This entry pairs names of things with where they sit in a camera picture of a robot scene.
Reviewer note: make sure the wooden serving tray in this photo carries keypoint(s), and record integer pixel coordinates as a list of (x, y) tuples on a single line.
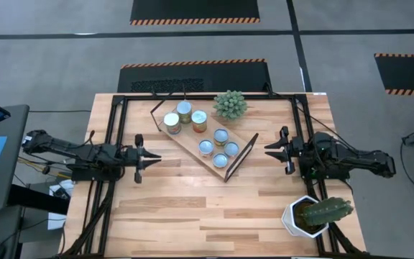
[(189, 142)]

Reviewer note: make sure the olive labelled can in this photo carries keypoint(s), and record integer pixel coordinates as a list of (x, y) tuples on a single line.
[(184, 108)]

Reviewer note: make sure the white Saucy O's can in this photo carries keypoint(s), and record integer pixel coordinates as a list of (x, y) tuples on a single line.
[(206, 146)]

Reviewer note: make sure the small silver-lidded can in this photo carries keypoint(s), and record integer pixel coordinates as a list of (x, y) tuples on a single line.
[(220, 160)]

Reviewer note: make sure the green and orange labelled can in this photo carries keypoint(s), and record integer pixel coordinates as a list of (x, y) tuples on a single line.
[(231, 148)]

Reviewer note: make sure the green cactus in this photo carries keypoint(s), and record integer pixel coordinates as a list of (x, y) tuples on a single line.
[(325, 212)]

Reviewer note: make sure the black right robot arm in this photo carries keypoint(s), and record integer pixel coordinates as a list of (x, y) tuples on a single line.
[(343, 156)]

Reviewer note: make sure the white geometric plant pot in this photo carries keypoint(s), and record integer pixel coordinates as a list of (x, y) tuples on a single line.
[(288, 219)]

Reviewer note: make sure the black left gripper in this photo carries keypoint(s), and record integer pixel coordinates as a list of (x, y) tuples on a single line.
[(133, 156)]

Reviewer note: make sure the potted green succulent plant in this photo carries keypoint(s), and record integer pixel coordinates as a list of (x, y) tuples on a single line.
[(230, 104)]

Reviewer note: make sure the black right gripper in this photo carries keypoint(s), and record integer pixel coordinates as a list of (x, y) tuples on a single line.
[(295, 151)]

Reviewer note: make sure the grey side desk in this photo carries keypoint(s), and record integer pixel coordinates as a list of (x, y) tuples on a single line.
[(16, 151)]

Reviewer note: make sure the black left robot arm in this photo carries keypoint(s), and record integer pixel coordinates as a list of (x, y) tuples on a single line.
[(85, 153)]

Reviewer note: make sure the black mat with striped edge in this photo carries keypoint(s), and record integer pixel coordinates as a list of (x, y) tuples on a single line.
[(192, 9), (408, 73), (228, 77)]

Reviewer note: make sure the short yellow labelled can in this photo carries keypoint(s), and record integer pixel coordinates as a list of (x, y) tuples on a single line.
[(221, 135)]

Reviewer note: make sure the orange beans labelled can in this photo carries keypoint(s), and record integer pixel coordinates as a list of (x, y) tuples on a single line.
[(199, 118)]

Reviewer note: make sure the blue tomato labelled can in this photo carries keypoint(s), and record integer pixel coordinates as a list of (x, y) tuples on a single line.
[(172, 120)]

